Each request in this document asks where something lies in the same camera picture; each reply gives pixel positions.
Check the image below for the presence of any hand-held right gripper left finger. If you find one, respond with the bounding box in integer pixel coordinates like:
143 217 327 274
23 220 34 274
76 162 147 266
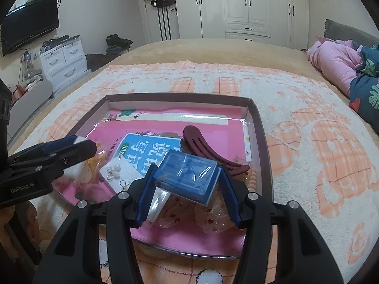
31 163 159 284

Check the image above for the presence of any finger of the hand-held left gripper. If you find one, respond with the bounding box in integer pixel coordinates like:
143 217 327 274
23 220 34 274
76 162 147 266
12 140 98 173
7 135 79 170

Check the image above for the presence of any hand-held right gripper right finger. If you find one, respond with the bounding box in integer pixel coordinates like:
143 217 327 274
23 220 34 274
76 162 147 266
218 169 350 284

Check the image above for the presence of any maroon curved hair clip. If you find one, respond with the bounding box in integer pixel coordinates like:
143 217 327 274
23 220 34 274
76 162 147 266
219 160 252 176
181 125 237 166

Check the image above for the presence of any earring card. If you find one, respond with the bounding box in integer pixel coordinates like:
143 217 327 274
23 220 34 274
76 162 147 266
99 158 143 191

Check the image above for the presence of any blue gift box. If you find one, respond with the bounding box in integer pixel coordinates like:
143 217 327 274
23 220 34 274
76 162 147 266
153 149 222 205

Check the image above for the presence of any dark brown tray box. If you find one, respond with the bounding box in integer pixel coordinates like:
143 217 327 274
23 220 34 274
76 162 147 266
44 92 274 261

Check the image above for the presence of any person's left hand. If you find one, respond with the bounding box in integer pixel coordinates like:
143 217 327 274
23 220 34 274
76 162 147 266
0 203 39 262

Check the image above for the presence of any orange hair clip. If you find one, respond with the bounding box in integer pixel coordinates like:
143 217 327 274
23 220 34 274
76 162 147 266
87 151 107 184

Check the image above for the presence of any peach dotted scrunchie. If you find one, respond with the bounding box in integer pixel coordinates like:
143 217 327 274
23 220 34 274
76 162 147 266
194 204 237 234
155 197 197 228

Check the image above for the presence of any blue printed packet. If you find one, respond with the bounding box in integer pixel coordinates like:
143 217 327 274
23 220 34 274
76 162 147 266
117 133 182 169

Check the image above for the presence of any grey rounded panel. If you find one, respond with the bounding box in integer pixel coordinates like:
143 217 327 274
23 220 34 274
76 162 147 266
6 80 54 142

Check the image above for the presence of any white orange checked blanket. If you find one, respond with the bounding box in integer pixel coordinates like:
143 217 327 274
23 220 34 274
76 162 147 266
27 61 379 284

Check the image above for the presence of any pink plastic packet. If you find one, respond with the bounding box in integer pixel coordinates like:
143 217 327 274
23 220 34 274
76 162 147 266
55 108 255 258

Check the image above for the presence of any cluttered shelf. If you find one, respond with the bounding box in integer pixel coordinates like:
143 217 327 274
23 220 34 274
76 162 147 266
18 47 43 92

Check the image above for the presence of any white drawer cabinet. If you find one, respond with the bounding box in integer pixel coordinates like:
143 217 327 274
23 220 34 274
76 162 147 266
38 37 91 85

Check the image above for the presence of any dark box on cabinet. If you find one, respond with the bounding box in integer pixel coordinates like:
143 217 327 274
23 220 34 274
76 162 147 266
41 34 80 49

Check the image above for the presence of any black bag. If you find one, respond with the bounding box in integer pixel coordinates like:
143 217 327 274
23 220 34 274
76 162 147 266
106 34 133 56

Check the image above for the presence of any black television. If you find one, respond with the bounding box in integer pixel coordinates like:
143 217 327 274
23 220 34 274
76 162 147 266
0 0 60 57

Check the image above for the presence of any white door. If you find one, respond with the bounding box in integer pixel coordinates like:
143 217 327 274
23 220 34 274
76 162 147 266
140 0 180 43

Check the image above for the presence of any tan bed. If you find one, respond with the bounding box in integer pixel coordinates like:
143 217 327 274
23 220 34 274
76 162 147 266
9 38 379 160

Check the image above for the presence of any pink quilt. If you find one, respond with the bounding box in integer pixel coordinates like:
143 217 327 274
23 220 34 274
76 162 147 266
306 37 365 97

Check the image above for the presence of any white wardrobe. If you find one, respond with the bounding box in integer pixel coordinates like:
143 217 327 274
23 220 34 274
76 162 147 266
173 0 310 49

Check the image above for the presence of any grey pillow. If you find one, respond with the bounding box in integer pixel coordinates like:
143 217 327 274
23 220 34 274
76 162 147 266
323 19 379 48

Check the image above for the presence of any peach beaded bracelet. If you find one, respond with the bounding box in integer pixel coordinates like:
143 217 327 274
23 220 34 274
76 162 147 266
244 170 258 194

